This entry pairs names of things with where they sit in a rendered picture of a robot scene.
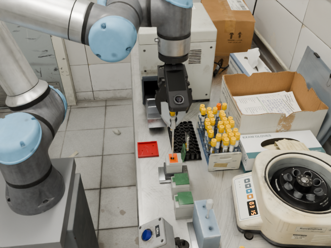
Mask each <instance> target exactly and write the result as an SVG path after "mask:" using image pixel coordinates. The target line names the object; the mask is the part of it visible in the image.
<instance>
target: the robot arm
mask: <svg viewBox="0 0 331 248"><path fill-rule="evenodd" d="M192 7H193V0H97V3H93V2H91V1H88V0H0V85H1V87H2V88H3V89H4V91H5V92H6V94H7V98H6V101H5V103H6V105H7V106H8V108H9V109H10V111H11V112H12V114H9V115H6V116H5V118H4V119H2V118H0V171H1V173H2V175H3V177H4V179H5V181H6V185H5V198H6V201H7V203H8V205H9V207H10V209H11V210H12V211H13V212H15V213H17V214H19V215H24V216H33V215H38V214H40V213H43V212H45V211H47V210H49V209H51V208H53V207H54V206H55V205H56V204H57V203H58V202H59V201H60V200H61V198H62V197H63V195H64V192H65V188H66V186H65V182H64V179H63V177H62V175H61V173H60V172H59V171H58V170H56V168H55V167H54V166H53V165H52V163H51V160H50V157H49V154H48V149H49V147H50V145H51V143H52V141H53V139H54V137H55V135H56V133H57V131H58V129H59V127H60V126H61V124H62V123H63V121H64V119H65V117H66V112H67V102H66V99H65V97H64V95H63V94H62V93H61V92H60V91H59V90H58V89H55V88H54V87H53V86H50V85H48V83H47V82H46V81H43V80H39V79H38V78H37V76H36V75H35V73H34V71H33V69H32V68H31V66H30V64H29V63H28V61H27V59H26V58H25V56H24V54H23V53H22V51H21V49H20V48H19V46H18V44H17V43H16V41H15V39H14V38H13V36H12V34H11V33H10V31H9V29H8V28H7V26H6V24H5V22H7V23H11V24H14V25H18V26H21V27H25V28H28V29H31V30H35V31H39V32H42V33H46V34H49V35H53V36H56V37H60V38H63V39H67V40H70V41H73V42H77V43H80V44H84V45H88V46H89V47H90V48H91V50H92V52H93V53H94V54H95V55H96V56H97V57H99V58H100V59H101V60H103V61H105V62H119V61H122V60H123V59H125V58H126V57H127V56H128V55H129V54H130V52H131V50H132V48H133V47H134V45H135V43H136V40H137V33H138V31H139V28H140V27H149V28H152V27H157V37H158V38H155V39H154V42H157V46H158V58H159V60H161V61H162V62H164V65H158V66H157V70H158V87H159V90H156V95H155V104H156V107H157V109H158V111H159V113H160V115H161V117H162V119H163V121H164V122H165V123H166V124H167V125H168V126H169V127H171V119H170V117H171V116H170V112H176V118H175V122H176V125H175V126H178V125H179V124H180V123H181V122H182V120H183V119H184V117H185V116H186V114H187V113H188V111H189V109H190V106H191V104H192V101H193V97H192V88H188V86H189V85H190V82H189V81H188V74H187V71H186V67H185V64H182V63H183V62H185V61H186V60H187V59H188V58H189V51H190V46H191V22H192ZM160 67H161V68H160Z"/></svg>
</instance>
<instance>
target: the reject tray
mask: <svg viewBox="0 0 331 248"><path fill-rule="evenodd" d="M137 151H138V158H143V157H156V156H159V151H158V144H157V141H148V142H137Z"/></svg>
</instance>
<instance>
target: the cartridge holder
mask: <svg viewBox="0 0 331 248"><path fill-rule="evenodd" d="M158 173H159V183H169V182H171V177H174V174H180V173H188V168H187V165H182V172H179V173H166V163H165V162H164V166H163V167H158ZM188 177H189V174H188Z"/></svg>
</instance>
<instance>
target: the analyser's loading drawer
mask: <svg viewBox="0 0 331 248"><path fill-rule="evenodd" d="M144 92H145V102H146V112H147V122H148V128H153V127H166V123H165V122H164V121H163V119H162V117H161V115H160V113H159V111H158V109H157V107H156V104H155V95H156V91H144Z"/></svg>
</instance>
